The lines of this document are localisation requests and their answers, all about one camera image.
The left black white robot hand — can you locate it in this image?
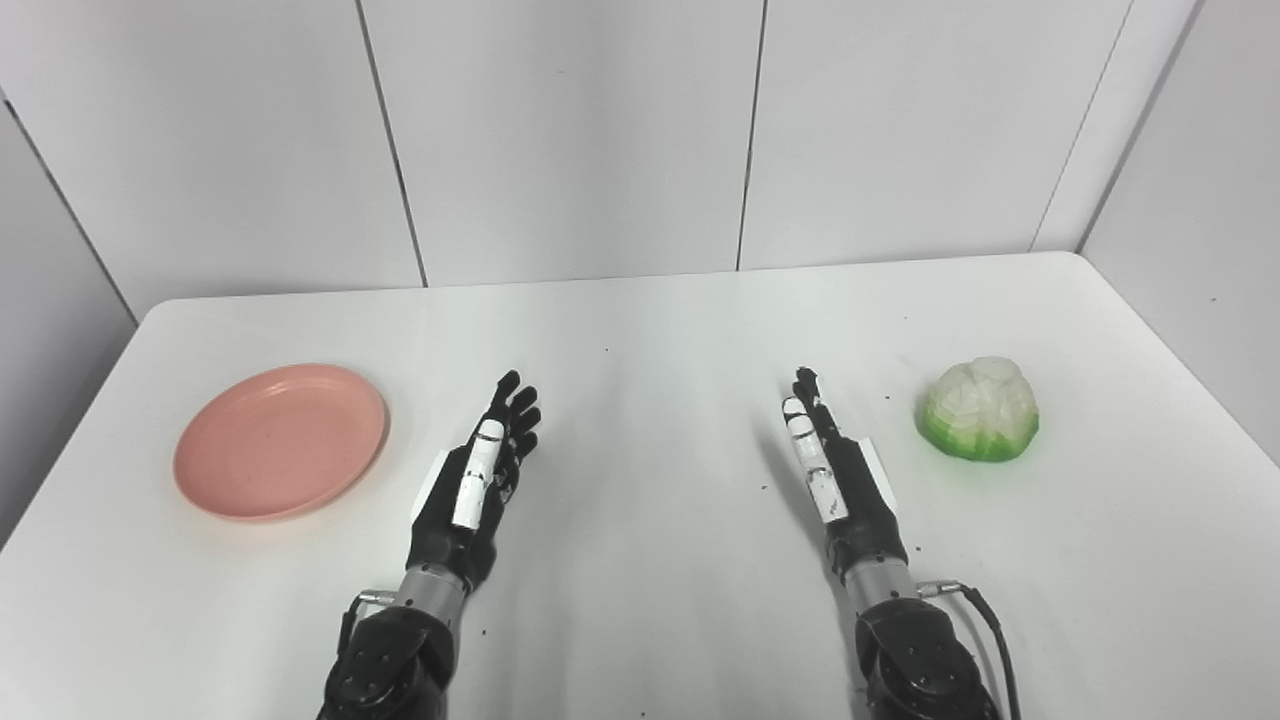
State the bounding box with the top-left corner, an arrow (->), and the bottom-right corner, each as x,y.
407,370 -> 542,595

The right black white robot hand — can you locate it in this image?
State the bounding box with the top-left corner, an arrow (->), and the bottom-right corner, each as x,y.
781,366 -> 909,585

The green white toy cabbage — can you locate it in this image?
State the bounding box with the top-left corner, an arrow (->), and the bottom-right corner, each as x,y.
915,356 -> 1041,464

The pink plastic plate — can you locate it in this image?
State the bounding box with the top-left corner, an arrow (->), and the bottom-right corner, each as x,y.
173,363 -> 389,524

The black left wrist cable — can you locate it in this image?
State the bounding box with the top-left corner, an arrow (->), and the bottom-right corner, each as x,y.
338,589 -> 395,656

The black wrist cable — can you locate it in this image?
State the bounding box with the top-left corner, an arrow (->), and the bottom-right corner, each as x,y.
917,580 -> 1023,720
338,589 -> 395,656

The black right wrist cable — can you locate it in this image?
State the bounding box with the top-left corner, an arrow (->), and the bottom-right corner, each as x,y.
917,580 -> 1023,720

